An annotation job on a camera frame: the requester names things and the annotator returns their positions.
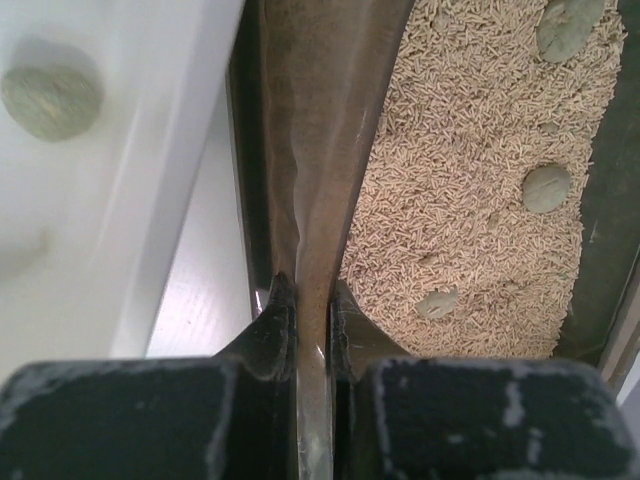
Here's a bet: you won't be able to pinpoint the white plastic tub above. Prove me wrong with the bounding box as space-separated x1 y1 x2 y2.
1 1 243 377

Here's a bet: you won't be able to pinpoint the beige litter pellets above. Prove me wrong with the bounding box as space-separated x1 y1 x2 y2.
341 1 627 358

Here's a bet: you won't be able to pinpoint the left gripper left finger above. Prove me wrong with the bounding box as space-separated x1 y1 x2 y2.
1 274 297 479

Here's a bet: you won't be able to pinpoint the clump in white tub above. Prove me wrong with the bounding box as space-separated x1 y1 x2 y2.
1 36 105 143

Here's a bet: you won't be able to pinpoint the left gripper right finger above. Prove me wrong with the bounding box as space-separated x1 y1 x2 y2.
330 282 629 479

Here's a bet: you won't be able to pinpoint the green clump in litter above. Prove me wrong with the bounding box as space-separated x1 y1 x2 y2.
415 288 458 320
535 0 605 63
522 164 571 214

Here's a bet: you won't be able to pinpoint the dark brown litter box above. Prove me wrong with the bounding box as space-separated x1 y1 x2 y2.
225 0 640 480

